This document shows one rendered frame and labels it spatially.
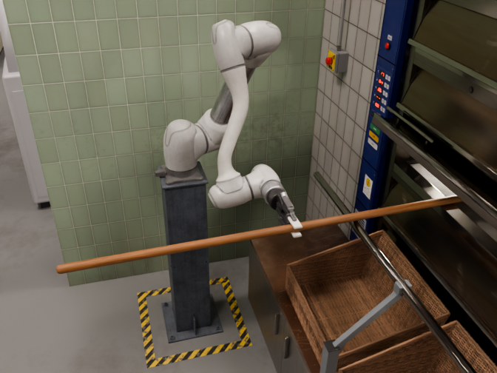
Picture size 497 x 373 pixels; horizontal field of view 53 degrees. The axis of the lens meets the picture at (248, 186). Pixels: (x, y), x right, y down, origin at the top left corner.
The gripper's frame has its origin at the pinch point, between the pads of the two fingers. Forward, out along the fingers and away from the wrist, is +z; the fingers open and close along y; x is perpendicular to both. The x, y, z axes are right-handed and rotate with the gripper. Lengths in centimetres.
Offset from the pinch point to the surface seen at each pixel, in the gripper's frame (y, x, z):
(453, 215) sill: 1, -61, 8
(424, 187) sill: 1, -62, -12
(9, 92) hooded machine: 21, 121, -222
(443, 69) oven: -48, -60, -15
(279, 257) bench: 61, -16, -54
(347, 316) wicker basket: 60, -32, -6
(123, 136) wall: 18, 52, -127
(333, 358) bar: 27.9, -1.4, 36.4
